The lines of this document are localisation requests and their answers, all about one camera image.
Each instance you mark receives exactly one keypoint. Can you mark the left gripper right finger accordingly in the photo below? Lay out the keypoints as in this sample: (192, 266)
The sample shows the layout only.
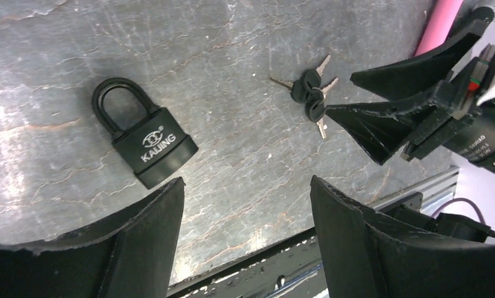
(367, 253)

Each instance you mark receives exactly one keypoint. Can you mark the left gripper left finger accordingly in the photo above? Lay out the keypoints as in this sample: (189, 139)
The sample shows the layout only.
(129, 253)

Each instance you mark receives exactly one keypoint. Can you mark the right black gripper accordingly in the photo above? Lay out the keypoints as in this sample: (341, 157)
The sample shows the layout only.
(457, 116)

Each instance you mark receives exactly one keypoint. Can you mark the black key bunch large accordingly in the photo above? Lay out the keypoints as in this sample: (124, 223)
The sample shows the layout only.
(307, 90)

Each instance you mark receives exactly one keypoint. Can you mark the black padlock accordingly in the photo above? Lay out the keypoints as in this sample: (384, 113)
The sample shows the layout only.
(156, 146)

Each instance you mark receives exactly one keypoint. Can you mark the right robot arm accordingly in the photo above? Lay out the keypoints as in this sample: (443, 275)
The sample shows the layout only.
(426, 105)

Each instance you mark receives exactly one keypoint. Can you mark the pink toy microphone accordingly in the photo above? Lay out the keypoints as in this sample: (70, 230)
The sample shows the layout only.
(439, 25)

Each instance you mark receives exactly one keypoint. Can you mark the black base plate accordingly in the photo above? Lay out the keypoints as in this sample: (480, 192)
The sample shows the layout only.
(294, 267)

